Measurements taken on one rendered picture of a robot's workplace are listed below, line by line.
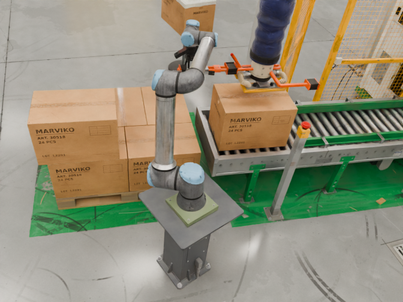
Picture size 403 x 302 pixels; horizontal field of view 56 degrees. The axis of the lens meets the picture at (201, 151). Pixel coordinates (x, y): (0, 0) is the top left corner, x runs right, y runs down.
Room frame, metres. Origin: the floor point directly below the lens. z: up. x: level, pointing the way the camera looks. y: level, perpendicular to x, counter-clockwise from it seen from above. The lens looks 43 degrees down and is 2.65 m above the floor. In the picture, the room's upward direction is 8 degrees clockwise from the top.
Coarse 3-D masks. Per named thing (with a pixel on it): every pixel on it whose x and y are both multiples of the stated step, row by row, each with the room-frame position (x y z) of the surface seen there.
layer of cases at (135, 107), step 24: (120, 96) 2.89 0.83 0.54; (144, 96) 2.95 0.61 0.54; (120, 120) 2.54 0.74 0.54; (144, 120) 2.59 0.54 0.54; (120, 144) 2.24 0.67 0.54; (144, 144) 2.28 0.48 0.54; (192, 144) 2.35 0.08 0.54; (48, 168) 1.92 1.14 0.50; (72, 168) 1.96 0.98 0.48; (96, 168) 2.02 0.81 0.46; (120, 168) 2.07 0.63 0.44; (144, 168) 2.13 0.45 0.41; (72, 192) 1.95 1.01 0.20; (96, 192) 2.01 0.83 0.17
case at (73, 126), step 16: (32, 96) 2.20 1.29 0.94; (48, 96) 2.23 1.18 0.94; (64, 96) 2.25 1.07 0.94; (80, 96) 2.28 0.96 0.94; (96, 96) 2.31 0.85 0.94; (112, 96) 2.33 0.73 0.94; (32, 112) 2.03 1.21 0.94; (48, 112) 2.05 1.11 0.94; (64, 112) 2.07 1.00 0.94; (80, 112) 2.10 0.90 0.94; (96, 112) 2.12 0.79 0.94; (112, 112) 2.14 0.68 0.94; (32, 128) 1.90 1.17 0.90; (48, 128) 1.93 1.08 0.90; (64, 128) 1.96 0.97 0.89; (80, 128) 2.00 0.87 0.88; (96, 128) 2.03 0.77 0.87; (112, 128) 2.06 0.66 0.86; (48, 144) 1.93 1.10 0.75; (64, 144) 1.96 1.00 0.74; (80, 144) 1.99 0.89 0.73; (96, 144) 2.02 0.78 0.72; (112, 144) 2.06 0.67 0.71; (48, 160) 1.92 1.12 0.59; (64, 160) 1.95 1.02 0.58; (80, 160) 1.98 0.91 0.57; (96, 160) 2.02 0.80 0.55
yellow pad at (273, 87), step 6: (240, 84) 2.48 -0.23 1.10; (252, 84) 2.50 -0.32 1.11; (258, 84) 2.51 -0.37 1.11; (270, 84) 2.51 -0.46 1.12; (246, 90) 2.41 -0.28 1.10; (252, 90) 2.42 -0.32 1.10; (258, 90) 2.44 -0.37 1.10; (264, 90) 2.45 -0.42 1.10; (270, 90) 2.47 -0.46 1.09; (276, 90) 2.49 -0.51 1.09; (282, 90) 2.50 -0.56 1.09
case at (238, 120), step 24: (216, 96) 2.56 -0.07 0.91; (240, 96) 2.55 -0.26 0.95; (264, 96) 2.60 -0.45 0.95; (288, 96) 2.65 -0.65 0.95; (216, 120) 2.47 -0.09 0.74; (240, 120) 2.35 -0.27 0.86; (264, 120) 2.41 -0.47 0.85; (288, 120) 2.47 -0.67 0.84; (216, 144) 2.38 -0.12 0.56; (240, 144) 2.36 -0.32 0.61; (264, 144) 2.43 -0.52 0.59
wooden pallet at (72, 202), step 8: (120, 192) 2.07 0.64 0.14; (128, 192) 2.09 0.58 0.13; (136, 192) 2.11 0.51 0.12; (56, 200) 1.91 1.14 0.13; (64, 200) 1.93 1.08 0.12; (72, 200) 1.95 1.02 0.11; (80, 200) 2.03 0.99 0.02; (88, 200) 2.04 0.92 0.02; (96, 200) 2.05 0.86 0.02; (104, 200) 2.06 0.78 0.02; (112, 200) 2.07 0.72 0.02; (120, 200) 2.08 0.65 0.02; (128, 200) 2.09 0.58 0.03; (136, 200) 2.11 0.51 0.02; (64, 208) 1.93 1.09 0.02; (72, 208) 1.94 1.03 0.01
